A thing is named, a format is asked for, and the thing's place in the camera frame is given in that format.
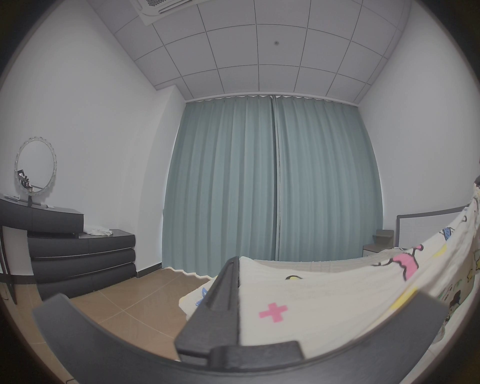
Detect white printed pyjama top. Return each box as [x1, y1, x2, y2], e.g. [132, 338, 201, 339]
[179, 176, 480, 361]

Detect round mirror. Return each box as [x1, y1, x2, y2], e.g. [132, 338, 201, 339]
[15, 136, 58, 206]

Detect grey bedside table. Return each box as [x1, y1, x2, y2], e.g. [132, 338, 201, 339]
[362, 229, 394, 258]

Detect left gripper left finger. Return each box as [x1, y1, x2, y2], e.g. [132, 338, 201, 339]
[174, 256, 241, 361]

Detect bed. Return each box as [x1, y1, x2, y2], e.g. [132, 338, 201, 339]
[240, 204, 474, 274]

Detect white ceiling air conditioner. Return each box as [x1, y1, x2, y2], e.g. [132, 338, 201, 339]
[129, 0, 211, 26]

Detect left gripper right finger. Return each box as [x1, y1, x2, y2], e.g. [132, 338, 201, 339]
[211, 340, 305, 372]

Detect black chest of drawers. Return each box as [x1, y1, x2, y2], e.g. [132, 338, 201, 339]
[0, 195, 136, 304]

